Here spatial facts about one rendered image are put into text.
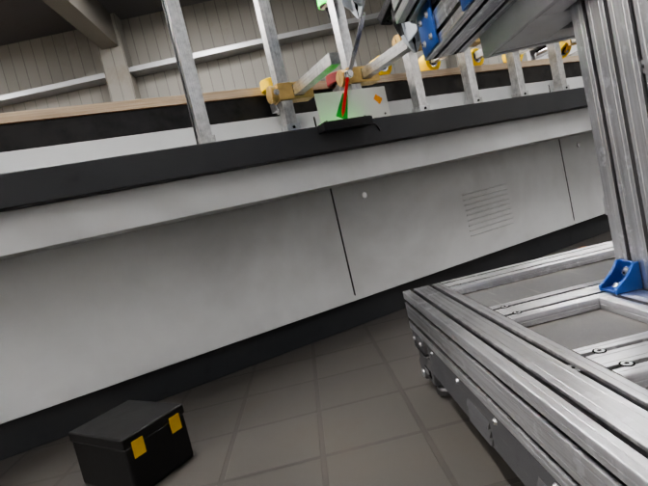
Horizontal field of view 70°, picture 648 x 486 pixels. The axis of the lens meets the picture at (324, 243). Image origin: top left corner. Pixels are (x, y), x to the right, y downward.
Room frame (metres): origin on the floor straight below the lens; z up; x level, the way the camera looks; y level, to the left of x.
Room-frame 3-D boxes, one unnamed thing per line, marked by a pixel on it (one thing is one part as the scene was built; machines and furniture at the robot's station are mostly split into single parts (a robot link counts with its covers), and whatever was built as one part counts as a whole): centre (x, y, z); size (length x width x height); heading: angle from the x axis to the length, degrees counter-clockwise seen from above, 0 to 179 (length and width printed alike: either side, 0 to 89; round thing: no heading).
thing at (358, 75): (1.52, -0.23, 0.84); 0.13 x 0.06 x 0.05; 116
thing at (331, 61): (1.38, -0.04, 0.82); 0.43 x 0.03 x 0.04; 26
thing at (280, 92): (1.41, 0.00, 0.82); 0.13 x 0.06 x 0.05; 116
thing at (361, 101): (1.47, -0.19, 0.75); 0.26 x 0.01 x 0.10; 116
